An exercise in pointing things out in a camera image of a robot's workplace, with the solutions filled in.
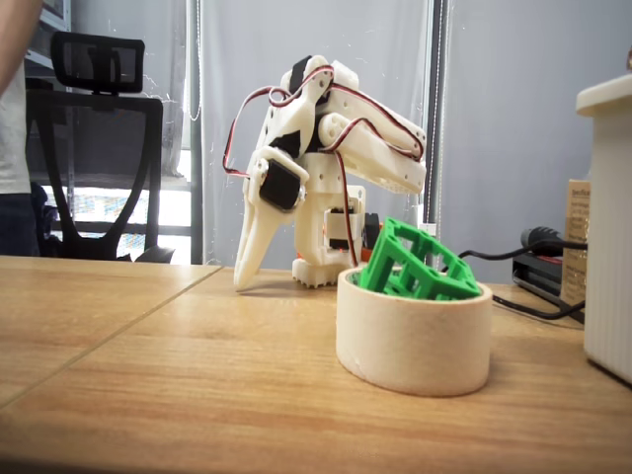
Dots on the green hexagonal printed component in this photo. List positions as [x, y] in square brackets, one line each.
[380, 261]

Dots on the grey metal pole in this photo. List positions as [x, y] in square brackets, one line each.
[437, 99]
[195, 197]

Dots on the orange and black clamp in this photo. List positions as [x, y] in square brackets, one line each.
[374, 229]

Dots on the beige masking tape roll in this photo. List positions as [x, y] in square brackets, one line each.
[415, 345]

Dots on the black office chair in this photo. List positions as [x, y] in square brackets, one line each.
[99, 128]

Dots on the person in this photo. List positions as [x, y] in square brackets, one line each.
[12, 148]

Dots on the black power supply box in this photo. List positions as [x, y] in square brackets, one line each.
[535, 274]

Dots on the brown cardboard box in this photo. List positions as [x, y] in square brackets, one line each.
[577, 222]

